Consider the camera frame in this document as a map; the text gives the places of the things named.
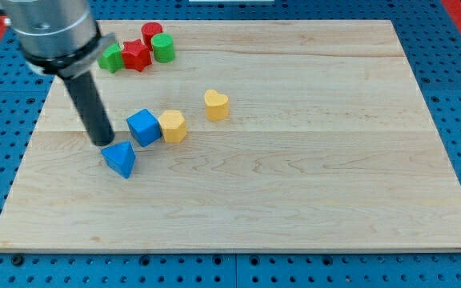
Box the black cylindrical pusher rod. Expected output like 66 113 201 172
63 71 114 146

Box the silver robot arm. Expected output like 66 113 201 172
0 0 117 146

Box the yellow hexagon block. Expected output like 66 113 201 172
158 110 187 143

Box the yellow heart block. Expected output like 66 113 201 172
204 90 230 122

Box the green star block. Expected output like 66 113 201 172
98 42 125 74

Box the red star block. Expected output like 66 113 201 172
122 39 152 72

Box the blue cube block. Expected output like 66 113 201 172
126 109 162 147

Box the blue triangle block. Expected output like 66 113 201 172
101 141 136 178

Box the red cylinder block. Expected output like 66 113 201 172
141 22 163 51

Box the green cylinder block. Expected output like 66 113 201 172
150 33 175 63

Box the light wooden board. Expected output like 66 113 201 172
0 20 461 254

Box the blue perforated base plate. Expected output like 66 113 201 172
0 0 461 287

